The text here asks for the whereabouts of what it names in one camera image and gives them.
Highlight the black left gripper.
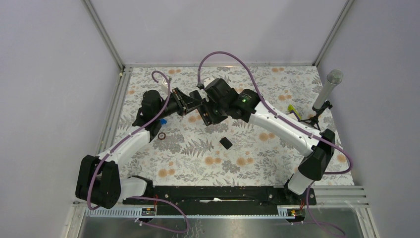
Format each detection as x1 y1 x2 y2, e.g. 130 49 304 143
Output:
156 88 202 120

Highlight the black remote control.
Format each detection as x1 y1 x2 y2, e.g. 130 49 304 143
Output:
189 90 211 126

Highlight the black remote battery cover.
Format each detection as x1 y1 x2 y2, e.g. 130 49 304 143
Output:
219 137 233 150

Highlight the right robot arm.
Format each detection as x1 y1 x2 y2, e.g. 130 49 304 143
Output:
204 78 335 204

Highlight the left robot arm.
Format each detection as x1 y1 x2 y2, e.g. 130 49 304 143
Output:
75 88 202 210

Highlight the brown poker chip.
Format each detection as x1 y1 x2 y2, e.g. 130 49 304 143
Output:
158 132 166 140

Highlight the green purple toy brick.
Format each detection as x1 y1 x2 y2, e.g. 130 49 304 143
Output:
287 104 302 121

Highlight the black microphone tripod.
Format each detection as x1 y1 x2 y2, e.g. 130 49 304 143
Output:
298 100 333 130

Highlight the silver microphone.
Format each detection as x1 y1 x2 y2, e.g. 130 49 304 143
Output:
313 69 344 111

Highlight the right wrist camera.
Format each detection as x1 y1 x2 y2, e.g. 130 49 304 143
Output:
197 77 214 90

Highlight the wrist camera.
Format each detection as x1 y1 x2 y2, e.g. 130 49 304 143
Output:
197 77 214 90
159 77 172 95

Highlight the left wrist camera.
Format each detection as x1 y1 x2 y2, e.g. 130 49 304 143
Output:
159 77 172 95

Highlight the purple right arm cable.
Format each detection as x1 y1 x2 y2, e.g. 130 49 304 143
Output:
198 51 353 238

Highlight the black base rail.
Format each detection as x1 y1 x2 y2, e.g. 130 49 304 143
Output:
123 185 316 215

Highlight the white cable duct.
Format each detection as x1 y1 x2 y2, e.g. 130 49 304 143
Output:
84 206 296 219

